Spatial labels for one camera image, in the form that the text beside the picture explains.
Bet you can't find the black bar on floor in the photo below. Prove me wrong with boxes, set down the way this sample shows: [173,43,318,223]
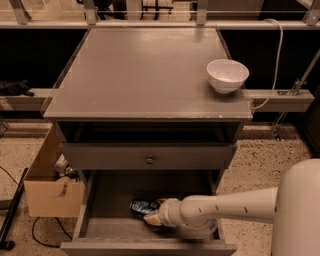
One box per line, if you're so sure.
[0,168,28,251]

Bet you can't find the round brass drawer knob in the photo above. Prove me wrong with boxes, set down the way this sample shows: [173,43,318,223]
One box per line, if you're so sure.
[146,155,155,164]

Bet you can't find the grey wooden drawer cabinet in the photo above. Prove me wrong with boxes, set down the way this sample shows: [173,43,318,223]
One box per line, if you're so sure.
[40,27,254,188]

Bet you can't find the white cable behind cabinet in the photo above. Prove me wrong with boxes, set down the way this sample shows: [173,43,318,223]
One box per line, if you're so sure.
[249,18,284,112]

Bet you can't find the white ceramic bowl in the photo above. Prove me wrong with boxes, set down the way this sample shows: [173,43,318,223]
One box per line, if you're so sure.
[207,59,249,94]

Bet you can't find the cardboard box on floor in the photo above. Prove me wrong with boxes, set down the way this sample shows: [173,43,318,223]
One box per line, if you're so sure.
[24,126,85,218]

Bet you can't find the black cable on floor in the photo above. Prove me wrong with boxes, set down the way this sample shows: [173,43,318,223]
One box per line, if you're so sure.
[31,216,73,249]

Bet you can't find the closed grey top drawer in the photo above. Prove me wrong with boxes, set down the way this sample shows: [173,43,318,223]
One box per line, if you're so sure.
[60,143,237,170]

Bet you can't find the metal diagonal bracket strut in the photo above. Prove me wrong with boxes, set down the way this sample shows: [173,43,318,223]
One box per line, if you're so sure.
[271,48,320,141]

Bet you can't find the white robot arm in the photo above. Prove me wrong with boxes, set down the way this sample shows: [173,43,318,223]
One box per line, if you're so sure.
[144,159,320,256]

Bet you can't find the open grey middle drawer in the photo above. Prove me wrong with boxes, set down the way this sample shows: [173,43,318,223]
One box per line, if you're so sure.
[61,170,236,256]

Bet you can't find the black object on ledge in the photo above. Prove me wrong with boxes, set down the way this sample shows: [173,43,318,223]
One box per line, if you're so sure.
[0,80,34,97]

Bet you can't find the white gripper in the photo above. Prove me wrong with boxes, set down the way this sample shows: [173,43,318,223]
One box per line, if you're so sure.
[143,198,184,227]

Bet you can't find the blue pepsi can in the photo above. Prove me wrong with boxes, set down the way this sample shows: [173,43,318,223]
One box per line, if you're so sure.
[129,198,160,217]

